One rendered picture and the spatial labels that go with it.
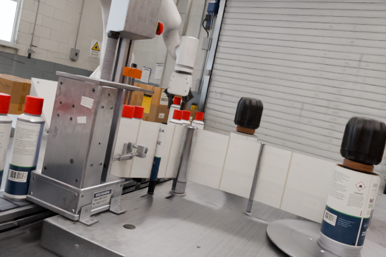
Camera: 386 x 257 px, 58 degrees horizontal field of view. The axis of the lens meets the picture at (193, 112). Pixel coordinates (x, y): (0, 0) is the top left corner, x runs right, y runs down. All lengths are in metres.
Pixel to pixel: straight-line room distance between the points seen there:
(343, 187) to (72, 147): 0.54
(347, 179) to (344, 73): 4.59
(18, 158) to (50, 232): 0.16
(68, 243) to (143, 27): 0.61
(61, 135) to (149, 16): 0.48
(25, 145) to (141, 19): 0.49
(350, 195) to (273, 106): 4.83
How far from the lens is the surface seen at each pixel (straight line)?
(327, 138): 5.31
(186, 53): 1.56
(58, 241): 0.69
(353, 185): 0.79
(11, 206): 0.76
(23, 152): 0.75
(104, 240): 0.65
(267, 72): 5.70
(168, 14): 1.53
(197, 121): 1.45
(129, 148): 0.85
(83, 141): 0.67
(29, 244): 0.73
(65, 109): 0.70
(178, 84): 1.57
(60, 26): 7.27
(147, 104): 1.11
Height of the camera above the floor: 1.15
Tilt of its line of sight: 3 degrees down
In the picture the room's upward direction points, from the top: 12 degrees clockwise
